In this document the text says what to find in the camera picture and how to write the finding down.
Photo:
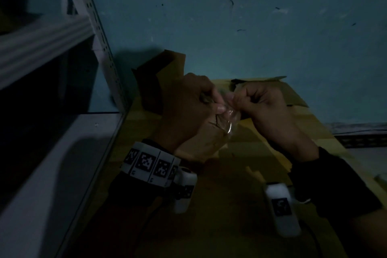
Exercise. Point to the person's right hand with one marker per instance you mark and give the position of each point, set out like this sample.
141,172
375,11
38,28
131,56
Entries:
272,115

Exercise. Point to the person's left hand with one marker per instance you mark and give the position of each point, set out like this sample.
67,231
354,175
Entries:
184,106

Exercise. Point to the brown cardboard box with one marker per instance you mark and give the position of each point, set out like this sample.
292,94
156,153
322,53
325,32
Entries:
151,79
202,143
290,94

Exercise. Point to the clear packing tape strip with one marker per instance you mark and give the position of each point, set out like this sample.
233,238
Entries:
229,118

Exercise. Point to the person's right forearm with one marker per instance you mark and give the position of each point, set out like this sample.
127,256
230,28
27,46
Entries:
372,233

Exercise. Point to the black left wristband with markers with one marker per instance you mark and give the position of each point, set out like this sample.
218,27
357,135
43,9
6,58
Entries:
142,170

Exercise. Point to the black patterned strip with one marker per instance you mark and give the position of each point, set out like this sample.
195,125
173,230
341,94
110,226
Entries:
362,137

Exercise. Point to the white metal shelf rack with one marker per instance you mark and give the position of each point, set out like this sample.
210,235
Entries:
48,46

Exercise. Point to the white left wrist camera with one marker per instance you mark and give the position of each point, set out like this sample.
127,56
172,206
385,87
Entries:
184,191

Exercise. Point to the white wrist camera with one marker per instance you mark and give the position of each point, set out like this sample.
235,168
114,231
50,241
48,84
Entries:
184,191
282,209

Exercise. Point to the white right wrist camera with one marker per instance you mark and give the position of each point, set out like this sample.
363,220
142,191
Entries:
282,209

